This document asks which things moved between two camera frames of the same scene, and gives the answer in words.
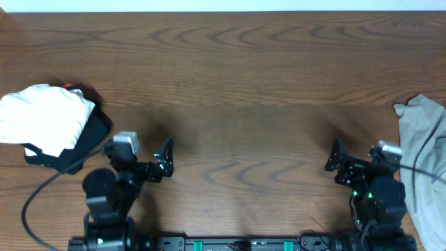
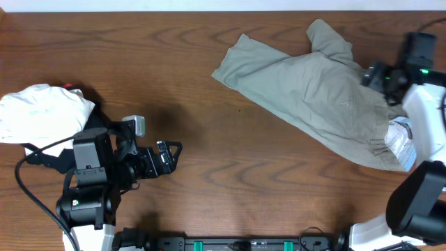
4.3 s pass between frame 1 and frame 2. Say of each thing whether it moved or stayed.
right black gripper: moved
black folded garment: stayed
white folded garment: stayed
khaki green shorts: moved
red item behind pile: stayed
